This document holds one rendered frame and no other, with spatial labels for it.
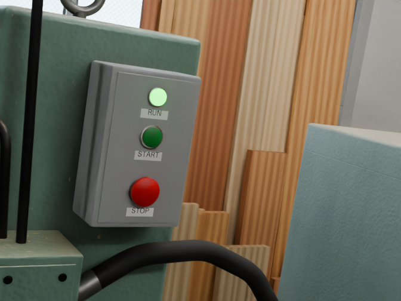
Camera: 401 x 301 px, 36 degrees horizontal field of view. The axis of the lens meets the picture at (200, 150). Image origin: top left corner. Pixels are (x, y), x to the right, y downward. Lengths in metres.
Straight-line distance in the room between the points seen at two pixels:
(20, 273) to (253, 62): 1.73
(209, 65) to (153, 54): 1.48
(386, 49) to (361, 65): 0.15
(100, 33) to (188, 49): 0.10
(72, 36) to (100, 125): 0.10
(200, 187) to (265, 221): 0.27
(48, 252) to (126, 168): 0.11
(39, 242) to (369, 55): 2.27
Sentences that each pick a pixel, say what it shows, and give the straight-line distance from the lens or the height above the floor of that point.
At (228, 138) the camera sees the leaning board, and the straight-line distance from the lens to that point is 2.23.
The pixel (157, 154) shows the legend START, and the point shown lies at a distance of 0.63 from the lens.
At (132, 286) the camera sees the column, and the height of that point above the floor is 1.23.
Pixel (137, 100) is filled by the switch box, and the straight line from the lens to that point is 0.61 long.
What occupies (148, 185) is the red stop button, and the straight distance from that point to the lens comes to 0.62.
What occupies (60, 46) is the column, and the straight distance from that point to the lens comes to 0.64.
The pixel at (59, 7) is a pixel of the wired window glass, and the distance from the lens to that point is 2.13.
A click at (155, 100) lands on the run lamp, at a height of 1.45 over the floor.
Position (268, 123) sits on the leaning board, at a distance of 2.32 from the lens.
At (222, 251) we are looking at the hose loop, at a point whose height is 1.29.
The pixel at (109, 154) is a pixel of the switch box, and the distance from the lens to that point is 0.61.
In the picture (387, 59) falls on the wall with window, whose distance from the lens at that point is 2.84.
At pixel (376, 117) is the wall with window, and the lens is 2.84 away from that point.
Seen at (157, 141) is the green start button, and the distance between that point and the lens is 0.62.
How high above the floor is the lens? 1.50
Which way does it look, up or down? 8 degrees down
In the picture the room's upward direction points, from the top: 9 degrees clockwise
